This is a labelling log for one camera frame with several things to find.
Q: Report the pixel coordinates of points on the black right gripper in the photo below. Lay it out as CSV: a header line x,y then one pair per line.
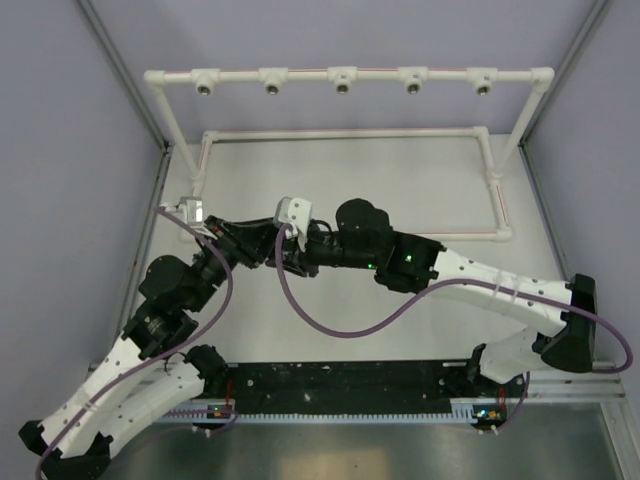
x,y
299,262

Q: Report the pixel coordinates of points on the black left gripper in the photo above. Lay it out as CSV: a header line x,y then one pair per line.
x,y
250,242

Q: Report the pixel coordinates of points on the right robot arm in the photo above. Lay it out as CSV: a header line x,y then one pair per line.
x,y
558,332

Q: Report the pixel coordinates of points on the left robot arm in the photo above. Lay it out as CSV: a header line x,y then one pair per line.
x,y
153,366

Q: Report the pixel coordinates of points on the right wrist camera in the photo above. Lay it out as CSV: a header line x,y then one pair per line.
x,y
295,214

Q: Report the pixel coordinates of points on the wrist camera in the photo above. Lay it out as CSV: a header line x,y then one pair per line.
x,y
295,214
192,212

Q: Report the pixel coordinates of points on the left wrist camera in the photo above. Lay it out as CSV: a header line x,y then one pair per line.
x,y
192,212

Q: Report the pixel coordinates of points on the white PVC pipe frame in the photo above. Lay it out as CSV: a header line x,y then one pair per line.
x,y
343,78

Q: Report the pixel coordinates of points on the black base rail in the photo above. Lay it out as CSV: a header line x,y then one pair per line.
x,y
351,388

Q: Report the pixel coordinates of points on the left aluminium frame post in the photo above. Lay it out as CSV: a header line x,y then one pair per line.
x,y
117,65

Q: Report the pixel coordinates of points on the aluminium frame post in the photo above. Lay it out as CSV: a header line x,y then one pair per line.
x,y
117,65
583,155

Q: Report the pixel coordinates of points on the grey slotted cable duct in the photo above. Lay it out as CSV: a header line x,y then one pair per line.
x,y
456,413

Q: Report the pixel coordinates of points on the right aluminium frame post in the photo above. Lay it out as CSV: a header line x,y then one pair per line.
x,y
583,155

